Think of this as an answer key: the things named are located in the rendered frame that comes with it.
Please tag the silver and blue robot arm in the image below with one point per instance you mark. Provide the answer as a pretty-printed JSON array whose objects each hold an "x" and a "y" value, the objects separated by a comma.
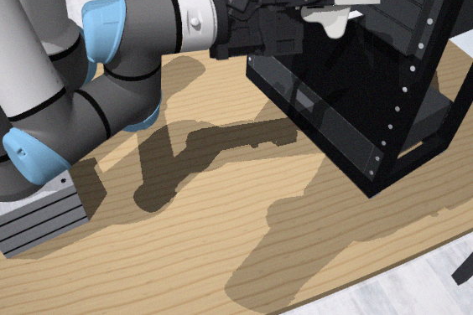
[{"x": 50, "y": 125}]

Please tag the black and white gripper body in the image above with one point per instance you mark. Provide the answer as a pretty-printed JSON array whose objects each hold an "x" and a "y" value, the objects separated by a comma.
[{"x": 270, "y": 28}]

